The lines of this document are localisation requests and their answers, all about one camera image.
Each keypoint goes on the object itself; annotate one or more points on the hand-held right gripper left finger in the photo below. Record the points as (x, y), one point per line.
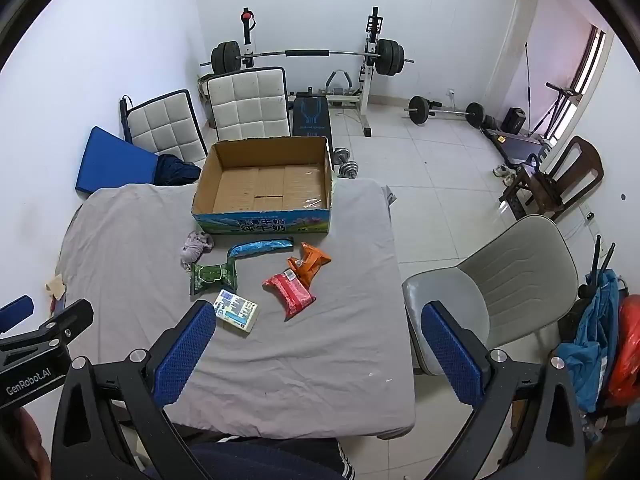
(185, 352)

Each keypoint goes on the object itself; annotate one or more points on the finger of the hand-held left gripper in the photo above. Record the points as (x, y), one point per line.
(65, 325)
(17, 310)

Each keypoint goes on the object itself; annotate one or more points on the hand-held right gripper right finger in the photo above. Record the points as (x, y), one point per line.
(450, 355)

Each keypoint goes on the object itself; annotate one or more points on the white blue tissue pack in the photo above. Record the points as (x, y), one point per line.
(235, 311)

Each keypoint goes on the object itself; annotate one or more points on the green snack packet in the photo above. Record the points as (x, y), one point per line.
(210, 276)

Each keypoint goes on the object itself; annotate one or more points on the pale purple sock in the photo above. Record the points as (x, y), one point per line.
(192, 250)

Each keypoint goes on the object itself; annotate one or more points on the red packet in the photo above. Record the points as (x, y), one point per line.
(290, 292)

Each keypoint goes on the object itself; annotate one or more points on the long blue packet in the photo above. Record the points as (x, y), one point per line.
(260, 248)

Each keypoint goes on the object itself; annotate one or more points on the orange snack packet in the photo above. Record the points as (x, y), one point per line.
(310, 262)

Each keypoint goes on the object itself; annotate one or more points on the cardboard box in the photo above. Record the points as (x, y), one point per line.
(260, 180)

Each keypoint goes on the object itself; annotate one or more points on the person's left hand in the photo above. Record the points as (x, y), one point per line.
(35, 447)

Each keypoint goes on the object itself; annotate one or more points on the grey shell chair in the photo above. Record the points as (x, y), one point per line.
(520, 270)

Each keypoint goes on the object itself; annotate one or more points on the person's dark trousers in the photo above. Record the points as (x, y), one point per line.
(260, 460)

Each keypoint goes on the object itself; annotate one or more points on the blue jacket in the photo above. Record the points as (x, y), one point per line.
(595, 340)

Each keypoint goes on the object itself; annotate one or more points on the blue foam mat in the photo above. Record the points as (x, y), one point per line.
(115, 160)

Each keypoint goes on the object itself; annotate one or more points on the thin black pole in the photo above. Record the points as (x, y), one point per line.
(609, 260)
(595, 260)

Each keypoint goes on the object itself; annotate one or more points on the red bag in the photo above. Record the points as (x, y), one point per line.
(627, 350)

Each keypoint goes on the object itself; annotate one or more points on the navy blue cloth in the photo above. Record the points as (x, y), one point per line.
(175, 170)

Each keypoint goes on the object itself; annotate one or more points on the white shoe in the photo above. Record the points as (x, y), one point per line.
(511, 176)
(500, 170)

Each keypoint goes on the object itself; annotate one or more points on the black bag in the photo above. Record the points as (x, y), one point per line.
(547, 182)

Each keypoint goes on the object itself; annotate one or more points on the chrome dumbbell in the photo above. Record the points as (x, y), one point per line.
(341, 153)
(348, 169)

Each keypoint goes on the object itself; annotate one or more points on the black blue pole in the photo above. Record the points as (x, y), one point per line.
(125, 115)

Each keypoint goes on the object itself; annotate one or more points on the black treadmill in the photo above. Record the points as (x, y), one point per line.
(520, 147)

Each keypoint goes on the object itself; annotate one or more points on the white quilted chair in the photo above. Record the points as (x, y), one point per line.
(160, 125)
(247, 105)

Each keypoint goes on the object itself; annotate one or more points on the dark wooden chair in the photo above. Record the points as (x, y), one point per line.
(587, 160)

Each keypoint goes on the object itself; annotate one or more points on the black speaker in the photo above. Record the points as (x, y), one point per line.
(513, 121)

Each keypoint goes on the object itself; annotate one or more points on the short barbell with black plates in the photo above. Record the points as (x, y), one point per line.
(419, 109)

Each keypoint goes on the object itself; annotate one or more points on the brown cardboard carton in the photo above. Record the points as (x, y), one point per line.
(204, 87)

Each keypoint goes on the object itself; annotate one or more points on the black blue weight bench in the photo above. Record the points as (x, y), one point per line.
(310, 115)

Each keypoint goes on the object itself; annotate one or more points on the thin upright black bar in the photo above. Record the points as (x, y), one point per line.
(526, 85)

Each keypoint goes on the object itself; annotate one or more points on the white barbell rack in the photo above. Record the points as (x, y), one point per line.
(367, 85)

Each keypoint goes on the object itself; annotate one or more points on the long barbell with black plates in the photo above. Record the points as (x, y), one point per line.
(305, 53)

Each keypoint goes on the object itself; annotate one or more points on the window frame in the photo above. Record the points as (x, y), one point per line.
(592, 60)

